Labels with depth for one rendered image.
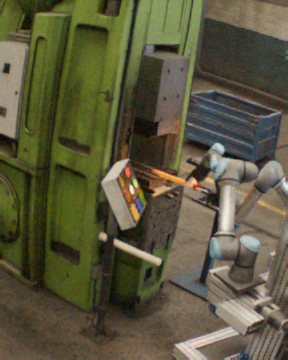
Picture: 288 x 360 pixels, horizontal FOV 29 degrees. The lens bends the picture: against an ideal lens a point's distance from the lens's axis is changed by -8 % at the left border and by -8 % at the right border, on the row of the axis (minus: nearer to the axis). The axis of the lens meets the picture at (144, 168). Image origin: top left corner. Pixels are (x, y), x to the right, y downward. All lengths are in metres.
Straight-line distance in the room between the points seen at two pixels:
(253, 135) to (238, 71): 5.09
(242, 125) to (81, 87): 4.05
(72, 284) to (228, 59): 9.04
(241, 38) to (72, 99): 8.80
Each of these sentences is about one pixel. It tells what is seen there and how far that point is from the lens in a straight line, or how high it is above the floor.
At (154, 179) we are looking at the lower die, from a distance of 3.70.
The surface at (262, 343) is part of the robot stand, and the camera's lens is 3.23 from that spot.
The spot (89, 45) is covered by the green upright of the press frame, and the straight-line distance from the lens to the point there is 3.50.
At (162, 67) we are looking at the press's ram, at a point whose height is 1.71.
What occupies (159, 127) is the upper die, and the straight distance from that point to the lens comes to 3.56.
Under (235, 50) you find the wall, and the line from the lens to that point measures 12.23.
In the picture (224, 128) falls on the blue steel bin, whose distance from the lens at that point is 7.45.
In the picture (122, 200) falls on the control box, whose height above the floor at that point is 1.09.
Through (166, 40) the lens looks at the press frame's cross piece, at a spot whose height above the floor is 1.86.
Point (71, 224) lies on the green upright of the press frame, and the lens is 3.82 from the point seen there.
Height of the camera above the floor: 2.30
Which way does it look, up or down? 20 degrees down
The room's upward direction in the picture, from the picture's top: 8 degrees clockwise
